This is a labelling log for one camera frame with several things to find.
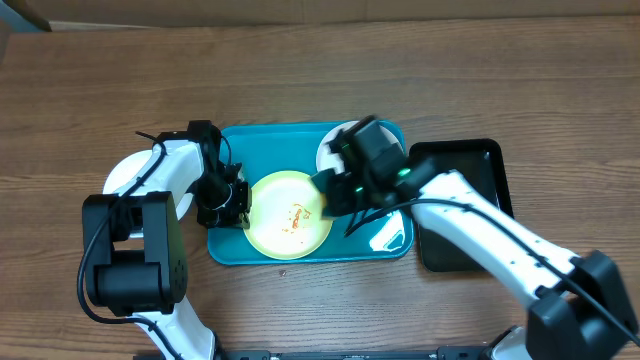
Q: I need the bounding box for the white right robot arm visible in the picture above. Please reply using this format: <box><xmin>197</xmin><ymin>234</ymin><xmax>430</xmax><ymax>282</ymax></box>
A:
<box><xmin>312</xmin><ymin>166</ymin><xmax>639</xmax><ymax>359</ymax></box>

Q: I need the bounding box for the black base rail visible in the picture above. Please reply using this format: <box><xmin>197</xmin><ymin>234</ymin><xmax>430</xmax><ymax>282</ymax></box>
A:
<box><xmin>214</xmin><ymin>346</ymin><xmax>489</xmax><ymax>360</ymax></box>

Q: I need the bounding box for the green yellow sponge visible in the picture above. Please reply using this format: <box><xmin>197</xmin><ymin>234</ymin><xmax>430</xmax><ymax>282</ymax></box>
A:
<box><xmin>311</xmin><ymin>168</ymin><xmax>336</xmax><ymax>217</ymax></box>

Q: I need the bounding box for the white plate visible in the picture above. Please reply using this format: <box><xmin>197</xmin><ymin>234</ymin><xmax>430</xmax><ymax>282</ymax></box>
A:
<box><xmin>102</xmin><ymin>150</ymin><xmax>193</xmax><ymax>220</ymax></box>
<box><xmin>316</xmin><ymin>120</ymin><xmax>404</xmax><ymax>172</ymax></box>

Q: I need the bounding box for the teal plastic tray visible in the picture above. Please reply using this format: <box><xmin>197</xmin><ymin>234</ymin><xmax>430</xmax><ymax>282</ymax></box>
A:
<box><xmin>208</xmin><ymin>122</ymin><xmax>414</xmax><ymax>266</ymax></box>

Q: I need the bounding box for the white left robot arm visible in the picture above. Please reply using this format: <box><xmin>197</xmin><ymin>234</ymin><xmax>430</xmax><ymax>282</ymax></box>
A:
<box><xmin>76</xmin><ymin>133</ymin><xmax>251</xmax><ymax>359</ymax></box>

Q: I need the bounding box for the yellow plate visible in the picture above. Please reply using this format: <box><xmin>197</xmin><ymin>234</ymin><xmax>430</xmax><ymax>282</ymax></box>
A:
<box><xmin>244</xmin><ymin>170</ymin><xmax>333</xmax><ymax>260</ymax></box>

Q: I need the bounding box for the black plastic tray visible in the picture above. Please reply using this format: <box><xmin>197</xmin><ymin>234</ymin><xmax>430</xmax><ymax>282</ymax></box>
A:
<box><xmin>409</xmin><ymin>138</ymin><xmax>514</xmax><ymax>273</ymax></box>

